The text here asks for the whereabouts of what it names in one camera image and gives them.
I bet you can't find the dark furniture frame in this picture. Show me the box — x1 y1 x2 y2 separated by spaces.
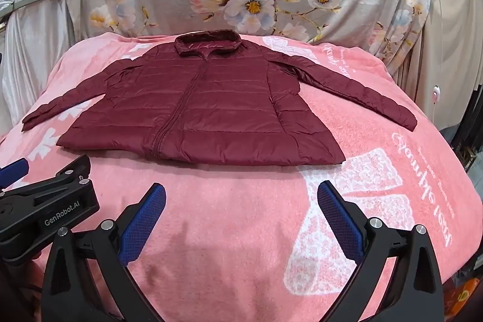
451 81 483 175

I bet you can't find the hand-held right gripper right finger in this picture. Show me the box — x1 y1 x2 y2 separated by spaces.
318 180 444 322

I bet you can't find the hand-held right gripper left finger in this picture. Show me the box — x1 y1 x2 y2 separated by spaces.
41 182 167 322

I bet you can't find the beige curtain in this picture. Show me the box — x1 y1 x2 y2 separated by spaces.
415 0 483 130

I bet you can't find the silver satin curtain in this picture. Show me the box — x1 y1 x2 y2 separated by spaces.
0 0 87 134

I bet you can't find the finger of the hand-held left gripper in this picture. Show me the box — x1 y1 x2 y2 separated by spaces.
0 155 101 244
0 157 30 191

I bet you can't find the white cable with switch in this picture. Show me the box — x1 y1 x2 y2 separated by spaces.
417 0 443 126

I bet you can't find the orange packet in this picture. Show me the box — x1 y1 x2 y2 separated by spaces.
443 273 480 322

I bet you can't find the maroon puffer jacket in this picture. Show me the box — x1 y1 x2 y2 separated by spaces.
22 30 417 167

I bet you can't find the pink printed blanket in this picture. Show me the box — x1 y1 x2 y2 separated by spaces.
0 31 483 322

